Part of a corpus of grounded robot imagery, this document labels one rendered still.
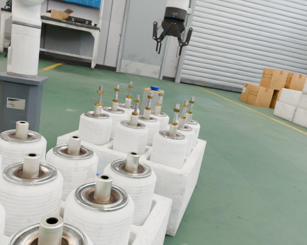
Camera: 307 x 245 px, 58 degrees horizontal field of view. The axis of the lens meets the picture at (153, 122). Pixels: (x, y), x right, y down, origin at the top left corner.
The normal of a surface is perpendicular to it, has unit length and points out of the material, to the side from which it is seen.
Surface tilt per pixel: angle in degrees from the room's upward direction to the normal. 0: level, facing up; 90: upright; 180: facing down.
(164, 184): 90
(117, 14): 90
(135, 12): 90
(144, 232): 0
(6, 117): 90
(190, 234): 0
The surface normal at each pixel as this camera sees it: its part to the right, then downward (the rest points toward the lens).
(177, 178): -0.30, 0.17
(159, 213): 0.18, -0.96
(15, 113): 0.21, 0.24
